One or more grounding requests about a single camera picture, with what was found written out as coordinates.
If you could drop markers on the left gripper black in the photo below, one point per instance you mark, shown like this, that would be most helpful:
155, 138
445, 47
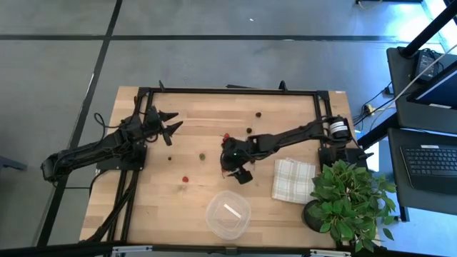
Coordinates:
153, 123

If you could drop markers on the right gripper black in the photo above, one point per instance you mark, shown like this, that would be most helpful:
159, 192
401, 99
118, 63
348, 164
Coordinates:
235, 151

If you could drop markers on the dark red cherry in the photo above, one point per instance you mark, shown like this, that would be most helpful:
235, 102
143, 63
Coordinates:
226, 136

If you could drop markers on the clear plastic tupperware container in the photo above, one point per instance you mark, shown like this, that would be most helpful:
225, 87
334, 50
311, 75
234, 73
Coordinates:
228, 225

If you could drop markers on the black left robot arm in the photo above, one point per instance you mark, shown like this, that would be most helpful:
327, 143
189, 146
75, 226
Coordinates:
89, 151

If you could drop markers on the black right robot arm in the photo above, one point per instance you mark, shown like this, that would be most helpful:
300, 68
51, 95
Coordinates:
292, 135

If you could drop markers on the white plaid folded cloth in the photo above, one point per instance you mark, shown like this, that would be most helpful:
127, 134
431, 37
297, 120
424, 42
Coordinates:
292, 182

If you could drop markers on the black plant pot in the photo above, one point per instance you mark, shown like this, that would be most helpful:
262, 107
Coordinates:
311, 219

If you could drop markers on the green leafy plant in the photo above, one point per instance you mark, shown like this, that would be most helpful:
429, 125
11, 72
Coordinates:
342, 203

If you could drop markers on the yellow power plug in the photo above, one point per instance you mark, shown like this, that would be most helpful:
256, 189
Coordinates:
368, 109

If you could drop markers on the black desk leg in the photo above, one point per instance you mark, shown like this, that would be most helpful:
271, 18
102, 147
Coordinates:
378, 133

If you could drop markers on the grey furniture foot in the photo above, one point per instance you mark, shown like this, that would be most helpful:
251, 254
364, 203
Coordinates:
10, 164

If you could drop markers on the black rig bar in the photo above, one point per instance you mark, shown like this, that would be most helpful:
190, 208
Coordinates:
53, 250

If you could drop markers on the black desk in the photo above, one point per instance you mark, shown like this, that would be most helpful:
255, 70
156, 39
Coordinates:
428, 203
410, 118

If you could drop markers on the black keyboard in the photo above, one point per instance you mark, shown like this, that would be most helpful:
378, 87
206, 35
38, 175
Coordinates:
432, 167

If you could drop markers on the black power adapter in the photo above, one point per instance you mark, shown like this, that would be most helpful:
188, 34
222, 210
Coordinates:
425, 64

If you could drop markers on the black monitor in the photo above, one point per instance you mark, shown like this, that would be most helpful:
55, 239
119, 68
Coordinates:
439, 93

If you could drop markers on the black diagonal pole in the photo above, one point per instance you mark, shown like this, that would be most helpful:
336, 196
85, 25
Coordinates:
428, 32

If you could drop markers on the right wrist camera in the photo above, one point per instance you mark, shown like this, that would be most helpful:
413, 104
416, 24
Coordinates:
244, 176

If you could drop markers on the silver bracket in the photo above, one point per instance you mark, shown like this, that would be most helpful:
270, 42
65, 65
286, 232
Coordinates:
330, 253

